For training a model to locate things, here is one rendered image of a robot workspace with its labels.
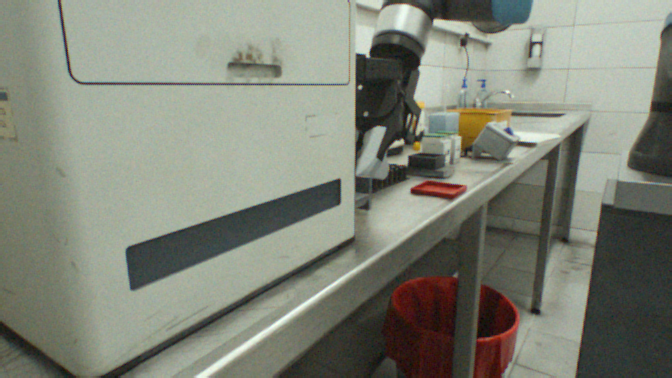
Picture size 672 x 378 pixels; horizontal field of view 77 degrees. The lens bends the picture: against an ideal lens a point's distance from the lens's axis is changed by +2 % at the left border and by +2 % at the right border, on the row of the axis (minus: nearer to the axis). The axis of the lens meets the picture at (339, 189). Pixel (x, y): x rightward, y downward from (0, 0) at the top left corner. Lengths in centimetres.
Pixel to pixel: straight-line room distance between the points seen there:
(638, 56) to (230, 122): 297
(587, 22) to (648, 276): 255
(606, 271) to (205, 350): 60
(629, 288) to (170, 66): 67
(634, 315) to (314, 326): 54
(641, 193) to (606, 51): 251
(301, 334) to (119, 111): 20
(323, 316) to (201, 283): 11
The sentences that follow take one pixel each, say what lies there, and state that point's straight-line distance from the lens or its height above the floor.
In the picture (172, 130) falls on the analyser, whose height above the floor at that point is 101.
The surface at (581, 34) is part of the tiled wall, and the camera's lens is 318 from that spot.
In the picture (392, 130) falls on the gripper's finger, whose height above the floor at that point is 99.
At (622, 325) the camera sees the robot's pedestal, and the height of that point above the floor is 69.
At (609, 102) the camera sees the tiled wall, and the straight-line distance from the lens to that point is 316.
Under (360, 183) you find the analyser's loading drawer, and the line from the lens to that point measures 50.
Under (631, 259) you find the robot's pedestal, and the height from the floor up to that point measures 80.
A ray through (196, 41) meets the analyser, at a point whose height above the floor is 107.
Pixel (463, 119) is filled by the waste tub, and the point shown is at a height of 96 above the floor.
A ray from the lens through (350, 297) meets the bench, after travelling 39.
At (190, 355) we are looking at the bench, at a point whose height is 88.
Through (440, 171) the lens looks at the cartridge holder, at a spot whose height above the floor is 89.
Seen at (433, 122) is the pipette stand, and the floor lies 96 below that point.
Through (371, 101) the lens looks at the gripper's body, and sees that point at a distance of 54.
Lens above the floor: 104
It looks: 14 degrees down
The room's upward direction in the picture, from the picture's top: straight up
